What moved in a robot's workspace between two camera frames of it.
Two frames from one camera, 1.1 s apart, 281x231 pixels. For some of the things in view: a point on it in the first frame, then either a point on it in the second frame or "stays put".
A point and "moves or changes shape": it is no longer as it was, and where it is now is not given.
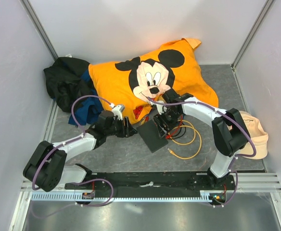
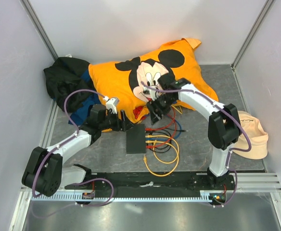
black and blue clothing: (68, 78) stays put
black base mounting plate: (219, 191) stays put
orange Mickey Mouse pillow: (136, 84) stays put
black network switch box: (149, 132) moves or changes shape
